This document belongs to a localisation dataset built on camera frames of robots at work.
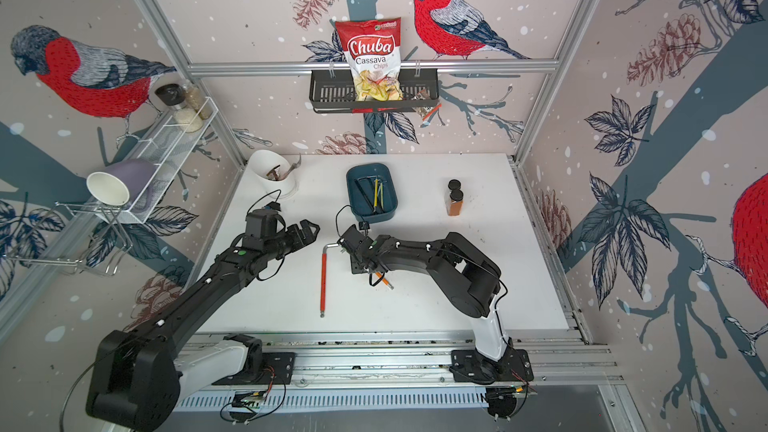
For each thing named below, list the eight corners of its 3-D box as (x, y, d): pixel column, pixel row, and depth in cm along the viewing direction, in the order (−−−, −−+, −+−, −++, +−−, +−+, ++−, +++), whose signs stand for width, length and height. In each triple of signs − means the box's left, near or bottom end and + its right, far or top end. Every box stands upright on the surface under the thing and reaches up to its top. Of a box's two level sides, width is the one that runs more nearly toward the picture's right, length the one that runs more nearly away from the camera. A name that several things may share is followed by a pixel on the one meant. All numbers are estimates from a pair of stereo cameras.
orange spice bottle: (447, 216, 106) (451, 200, 98) (446, 206, 109) (450, 189, 101) (459, 216, 106) (464, 200, 98) (457, 206, 109) (462, 189, 101)
